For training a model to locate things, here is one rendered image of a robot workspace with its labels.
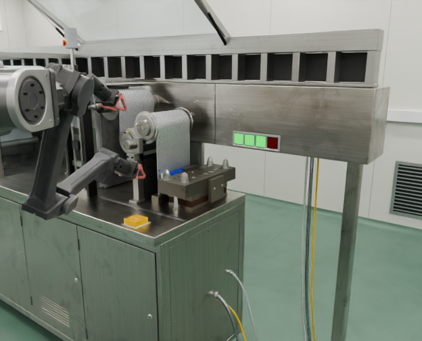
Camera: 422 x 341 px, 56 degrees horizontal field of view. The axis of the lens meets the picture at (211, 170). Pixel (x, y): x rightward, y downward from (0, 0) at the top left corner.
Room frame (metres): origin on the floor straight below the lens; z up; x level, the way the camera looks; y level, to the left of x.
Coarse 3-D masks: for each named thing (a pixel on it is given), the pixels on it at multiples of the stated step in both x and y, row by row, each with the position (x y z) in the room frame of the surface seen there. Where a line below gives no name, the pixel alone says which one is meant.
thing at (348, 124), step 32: (160, 96) 2.16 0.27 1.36; (192, 96) 2.04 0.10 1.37; (224, 96) 1.92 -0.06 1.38; (256, 96) 1.82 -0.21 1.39; (288, 96) 1.73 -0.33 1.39; (320, 96) 1.64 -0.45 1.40; (352, 96) 1.57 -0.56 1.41; (384, 96) 1.64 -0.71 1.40; (192, 128) 2.04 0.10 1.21; (224, 128) 1.92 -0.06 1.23; (256, 128) 1.81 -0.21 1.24; (288, 128) 1.72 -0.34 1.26; (320, 128) 1.64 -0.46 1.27; (352, 128) 1.56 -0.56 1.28; (384, 128) 1.70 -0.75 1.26; (352, 160) 1.55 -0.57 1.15
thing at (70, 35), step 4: (64, 28) 2.12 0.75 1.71; (68, 28) 2.09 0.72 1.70; (72, 28) 2.10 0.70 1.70; (64, 32) 2.13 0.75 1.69; (68, 32) 2.09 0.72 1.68; (72, 32) 2.10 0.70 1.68; (76, 32) 2.11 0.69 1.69; (64, 36) 2.13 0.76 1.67; (68, 36) 2.09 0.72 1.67; (72, 36) 2.10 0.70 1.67; (76, 36) 2.11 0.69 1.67; (68, 40) 2.09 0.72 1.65; (72, 40) 2.10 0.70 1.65; (76, 40) 2.11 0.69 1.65; (64, 44) 2.10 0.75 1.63; (68, 44) 2.09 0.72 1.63; (72, 44) 2.10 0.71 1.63; (76, 44) 2.11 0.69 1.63; (68, 48) 2.11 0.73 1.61; (72, 48) 2.11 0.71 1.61; (76, 48) 2.11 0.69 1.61
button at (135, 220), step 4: (132, 216) 1.51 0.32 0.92; (136, 216) 1.51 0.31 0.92; (140, 216) 1.51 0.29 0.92; (124, 220) 1.48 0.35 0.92; (128, 220) 1.47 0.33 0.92; (132, 220) 1.47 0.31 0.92; (136, 220) 1.47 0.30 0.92; (140, 220) 1.47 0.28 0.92; (144, 220) 1.49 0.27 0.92; (128, 224) 1.47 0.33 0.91; (132, 224) 1.46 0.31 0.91; (136, 224) 1.45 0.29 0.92; (140, 224) 1.47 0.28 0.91
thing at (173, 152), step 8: (168, 136) 1.81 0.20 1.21; (176, 136) 1.85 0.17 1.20; (184, 136) 1.90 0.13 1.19; (160, 144) 1.76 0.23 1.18; (168, 144) 1.81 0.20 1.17; (176, 144) 1.85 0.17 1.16; (184, 144) 1.90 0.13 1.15; (160, 152) 1.76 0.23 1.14; (168, 152) 1.81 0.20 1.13; (176, 152) 1.85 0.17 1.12; (184, 152) 1.90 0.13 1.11; (160, 160) 1.76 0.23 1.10; (168, 160) 1.81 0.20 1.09; (176, 160) 1.85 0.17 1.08; (184, 160) 1.90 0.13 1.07; (160, 168) 1.76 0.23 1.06; (168, 168) 1.81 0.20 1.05; (176, 168) 1.85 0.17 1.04
